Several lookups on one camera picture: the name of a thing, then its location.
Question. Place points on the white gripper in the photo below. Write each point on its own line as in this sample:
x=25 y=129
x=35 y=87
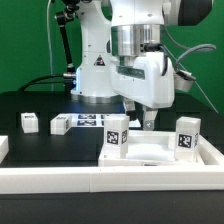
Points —
x=148 y=80

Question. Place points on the white square table top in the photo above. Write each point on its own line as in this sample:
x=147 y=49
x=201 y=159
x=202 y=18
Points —
x=146 y=148

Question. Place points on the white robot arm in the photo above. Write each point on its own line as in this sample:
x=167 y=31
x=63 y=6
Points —
x=123 y=57

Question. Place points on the fiducial marker sheet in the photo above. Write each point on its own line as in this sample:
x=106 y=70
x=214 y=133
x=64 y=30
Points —
x=91 y=120

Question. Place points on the white left barrier piece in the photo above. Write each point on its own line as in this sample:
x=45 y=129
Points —
x=4 y=147

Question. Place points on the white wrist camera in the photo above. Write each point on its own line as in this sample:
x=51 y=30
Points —
x=183 y=80

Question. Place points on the white front barrier wall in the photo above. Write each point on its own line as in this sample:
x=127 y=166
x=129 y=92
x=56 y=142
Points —
x=208 y=176

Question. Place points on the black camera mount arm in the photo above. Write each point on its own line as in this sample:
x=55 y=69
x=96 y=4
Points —
x=62 y=18

